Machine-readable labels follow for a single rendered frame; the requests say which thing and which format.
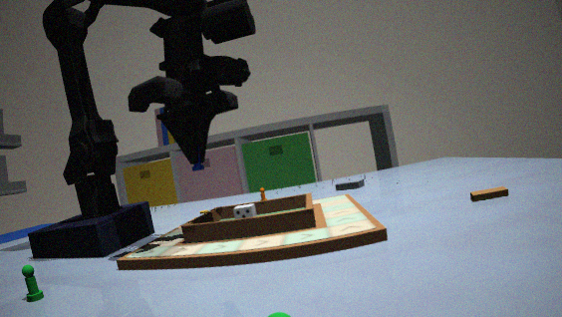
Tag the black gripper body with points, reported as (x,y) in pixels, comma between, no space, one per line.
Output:
(171,91)

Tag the green game pawn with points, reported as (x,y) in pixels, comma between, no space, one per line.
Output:
(34,293)
(279,314)

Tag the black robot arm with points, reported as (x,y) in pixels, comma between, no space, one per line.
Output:
(92,140)

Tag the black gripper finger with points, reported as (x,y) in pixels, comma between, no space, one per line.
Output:
(203,122)
(181,123)

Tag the white die with black pips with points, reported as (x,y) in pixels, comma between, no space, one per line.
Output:
(246,210)

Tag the tan rectangular block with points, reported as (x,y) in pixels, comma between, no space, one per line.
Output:
(489,193)

